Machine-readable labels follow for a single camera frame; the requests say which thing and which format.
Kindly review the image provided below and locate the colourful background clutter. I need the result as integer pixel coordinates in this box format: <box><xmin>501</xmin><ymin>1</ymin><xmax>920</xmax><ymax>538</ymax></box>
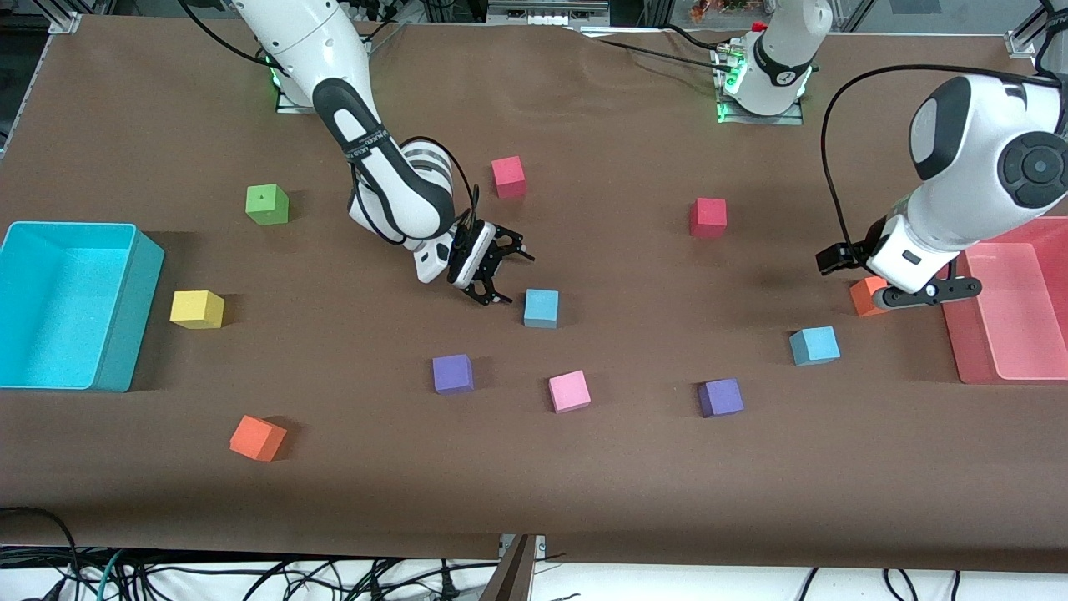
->
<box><xmin>688</xmin><ymin>0</ymin><xmax>757</xmax><ymax>23</ymax></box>

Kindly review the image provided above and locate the black cable on cover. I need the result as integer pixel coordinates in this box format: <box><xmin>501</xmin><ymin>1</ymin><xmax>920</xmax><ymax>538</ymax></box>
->
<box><xmin>576</xmin><ymin>23</ymin><xmax>731</xmax><ymax>74</ymax></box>

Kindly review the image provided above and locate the pink foam block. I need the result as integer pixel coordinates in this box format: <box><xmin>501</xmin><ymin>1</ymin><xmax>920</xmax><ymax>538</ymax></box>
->
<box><xmin>548</xmin><ymin>370</ymin><xmax>592</xmax><ymax>414</ymax></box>

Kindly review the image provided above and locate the pink plastic bin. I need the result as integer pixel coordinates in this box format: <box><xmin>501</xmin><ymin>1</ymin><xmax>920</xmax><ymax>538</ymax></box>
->
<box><xmin>941</xmin><ymin>217</ymin><xmax>1068</xmax><ymax>386</ymax></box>

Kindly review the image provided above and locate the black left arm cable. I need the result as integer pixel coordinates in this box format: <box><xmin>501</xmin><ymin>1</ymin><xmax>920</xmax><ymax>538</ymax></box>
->
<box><xmin>819</xmin><ymin>64</ymin><xmax>1068</xmax><ymax>251</ymax></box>

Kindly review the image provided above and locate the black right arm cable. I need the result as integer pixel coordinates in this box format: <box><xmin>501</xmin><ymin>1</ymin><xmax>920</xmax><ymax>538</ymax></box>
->
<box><xmin>179</xmin><ymin>0</ymin><xmax>483</xmax><ymax>251</ymax></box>

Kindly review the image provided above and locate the brown table cover sheet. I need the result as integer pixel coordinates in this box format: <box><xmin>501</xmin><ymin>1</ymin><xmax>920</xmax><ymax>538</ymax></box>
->
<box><xmin>0</xmin><ymin>15</ymin><xmax>1068</xmax><ymax>573</ymax></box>

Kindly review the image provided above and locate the black base cable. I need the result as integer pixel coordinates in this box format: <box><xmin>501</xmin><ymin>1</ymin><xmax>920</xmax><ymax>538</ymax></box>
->
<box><xmin>359</xmin><ymin>0</ymin><xmax>411</xmax><ymax>47</ymax></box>

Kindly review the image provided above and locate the dark brown post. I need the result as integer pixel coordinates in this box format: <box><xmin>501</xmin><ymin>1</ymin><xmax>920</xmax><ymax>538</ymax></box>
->
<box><xmin>479</xmin><ymin>534</ymin><xmax>537</xmax><ymax>601</ymax></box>

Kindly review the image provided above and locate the purple foam block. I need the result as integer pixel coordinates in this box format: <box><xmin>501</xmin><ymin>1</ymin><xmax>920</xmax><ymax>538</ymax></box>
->
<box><xmin>698</xmin><ymin>378</ymin><xmax>744</xmax><ymax>418</ymax></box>
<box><xmin>432</xmin><ymin>354</ymin><xmax>475</xmax><ymax>396</ymax></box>

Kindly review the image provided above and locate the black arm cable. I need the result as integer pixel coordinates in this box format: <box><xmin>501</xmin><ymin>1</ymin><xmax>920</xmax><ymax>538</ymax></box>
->
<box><xmin>819</xmin><ymin>64</ymin><xmax>1068</xmax><ymax>251</ymax></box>
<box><xmin>179</xmin><ymin>0</ymin><xmax>483</xmax><ymax>251</ymax></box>

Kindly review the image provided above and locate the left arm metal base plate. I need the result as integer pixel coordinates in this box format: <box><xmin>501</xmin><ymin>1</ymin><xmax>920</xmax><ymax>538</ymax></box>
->
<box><xmin>716</xmin><ymin>46</ymin><xmax>805</xmax><ymax>127</ymax></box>

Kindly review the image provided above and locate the red foam block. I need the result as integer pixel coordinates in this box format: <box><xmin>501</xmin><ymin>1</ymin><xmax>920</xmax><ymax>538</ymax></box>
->
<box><xmin>491</xmin><ymin>155</ymin><xmax>528</xmax><ymax>199</ymax></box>
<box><xmin>689</xmin><ymin>197</ymin><xmax>728</xmax><ymax>240</ymax></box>

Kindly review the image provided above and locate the blue foam block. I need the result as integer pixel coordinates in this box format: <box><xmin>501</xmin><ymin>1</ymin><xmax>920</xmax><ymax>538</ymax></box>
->
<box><xmin>789</xmin><ymin>326</ymin><xmax>841</xmax><ymax>367</ymax></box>
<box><xmin>523</xmin><ymin>289</ymin><xmax>560</xmax><ymax>330</ymax></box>

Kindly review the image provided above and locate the yellow foam block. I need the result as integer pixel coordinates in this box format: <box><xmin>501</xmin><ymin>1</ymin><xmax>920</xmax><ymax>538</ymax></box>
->
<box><xmin>169</xmin><ymin>290</ymin><xmax>225</xmax><ymax>330</ymax></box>

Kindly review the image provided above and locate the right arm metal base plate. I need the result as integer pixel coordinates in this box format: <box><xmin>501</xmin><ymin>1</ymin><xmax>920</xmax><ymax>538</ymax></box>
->
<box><xmin>274</xmin><ymin>63</ymin><xmax>322</xmax><ymax>116</ymax></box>

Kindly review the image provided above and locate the cyan plastic bin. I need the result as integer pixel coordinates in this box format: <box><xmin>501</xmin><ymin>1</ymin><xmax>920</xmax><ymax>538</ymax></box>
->
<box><xmin>0</xmin><ymin>221</ymin><xmax>166</xmax><ymax>393</ymax></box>

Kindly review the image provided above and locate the black looped cable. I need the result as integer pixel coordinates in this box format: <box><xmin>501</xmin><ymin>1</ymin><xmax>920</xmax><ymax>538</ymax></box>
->
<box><xmin>0</xmin><ymin>506</ymin><xmax>82</xmax><ymax>601</ymax></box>

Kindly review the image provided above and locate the grey device box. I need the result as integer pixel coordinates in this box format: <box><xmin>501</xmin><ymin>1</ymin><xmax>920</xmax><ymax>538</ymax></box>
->
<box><xmin>486</xmin><ymin>0</ymin><xmax>612</xmax><ymax>28</ymax></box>

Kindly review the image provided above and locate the green foam block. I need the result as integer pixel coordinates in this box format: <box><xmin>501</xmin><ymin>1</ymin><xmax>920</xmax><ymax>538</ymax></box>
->
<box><xmin>245</xmin><ymin>184</ymin><xmax>290</xmax><ymax>226</ymax></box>

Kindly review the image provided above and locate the orange foam block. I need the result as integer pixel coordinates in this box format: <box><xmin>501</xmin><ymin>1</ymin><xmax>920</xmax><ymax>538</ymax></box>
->
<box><xmin>849</xmin><ymin>276</ymin><xmax>890</xmax><ymax>318</ymax></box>
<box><xmin>229</xmin><ymin>414</ymin><xmax>288</xmax><ymax>462</ymax></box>

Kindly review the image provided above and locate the teal cable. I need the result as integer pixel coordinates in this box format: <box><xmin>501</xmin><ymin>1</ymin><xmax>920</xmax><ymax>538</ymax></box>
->
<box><xmin>93</xmin><ymin>548</ymin><xmax>128</xmax><ymax>601</ymax></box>

